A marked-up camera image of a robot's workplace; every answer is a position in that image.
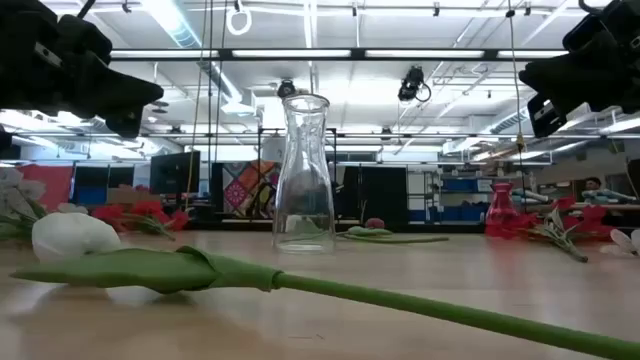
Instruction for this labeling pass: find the blue storage bin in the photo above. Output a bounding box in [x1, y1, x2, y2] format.
[407, 204, 489, 223]
[442, 178, 494, 194]

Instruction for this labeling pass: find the black cabinet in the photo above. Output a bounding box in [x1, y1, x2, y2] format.
[344, 165, 409, 224]

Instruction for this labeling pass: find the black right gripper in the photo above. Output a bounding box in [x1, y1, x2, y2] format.
[518, 0, 640, 139]

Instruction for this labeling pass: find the black aluminium table frame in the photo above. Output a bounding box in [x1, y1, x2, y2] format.
[184, 218, 487, 233]

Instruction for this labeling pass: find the black overhead bar with lights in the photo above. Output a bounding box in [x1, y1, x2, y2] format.
[109, 47, 571, 63]

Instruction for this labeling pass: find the white tulip green stem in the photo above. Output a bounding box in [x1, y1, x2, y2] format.
[10, 211, 640, 360]

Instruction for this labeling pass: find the white daisy flower bunch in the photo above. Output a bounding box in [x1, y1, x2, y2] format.
[598, 227, 640, 259]

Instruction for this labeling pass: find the pale teal bundle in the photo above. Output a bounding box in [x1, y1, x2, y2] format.
[510, 187, 551, 204]
[582, 188, 639, 205]

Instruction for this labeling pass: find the small white blossom bunch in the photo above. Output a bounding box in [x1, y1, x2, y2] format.
[0, 167, 49, 242]

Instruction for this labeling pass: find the red panel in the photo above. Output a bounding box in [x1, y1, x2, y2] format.
[17, 163, 75, 211]

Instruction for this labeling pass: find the dark red tulip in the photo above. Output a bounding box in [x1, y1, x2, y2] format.
[335, 217, 451, 246]

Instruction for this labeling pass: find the colourful patchwork quilt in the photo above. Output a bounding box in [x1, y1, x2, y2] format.
[222, 159, 282, 219]

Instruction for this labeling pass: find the tall clear glass vase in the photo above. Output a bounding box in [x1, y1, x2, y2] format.
[272, 93, 337, 255]

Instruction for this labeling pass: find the hanging dark cable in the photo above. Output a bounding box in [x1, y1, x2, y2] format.
[206, 0, 215, 166]

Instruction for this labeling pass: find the red blossom flower bunch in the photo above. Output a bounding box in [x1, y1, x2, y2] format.
[89, 185, 192, 242]
[483, 195, 619, 264]

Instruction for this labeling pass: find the black ceiling camera with cable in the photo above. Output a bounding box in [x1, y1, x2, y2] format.
[397, 64, 432, 104]

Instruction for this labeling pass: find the black monitor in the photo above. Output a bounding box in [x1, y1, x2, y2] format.
[149, 150, 201, 196]

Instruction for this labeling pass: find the white cable ring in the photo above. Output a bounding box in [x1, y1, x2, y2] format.
[225, 4, 253, 37]

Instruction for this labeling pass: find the blue panel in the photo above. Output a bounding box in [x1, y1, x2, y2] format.
[74, 185, 108, 206]

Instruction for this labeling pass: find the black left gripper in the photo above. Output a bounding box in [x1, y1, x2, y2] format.
[0, 0, 165, 139]

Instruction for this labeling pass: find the small red glass vase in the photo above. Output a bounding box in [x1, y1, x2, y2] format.
[484, 181, 521, 237]

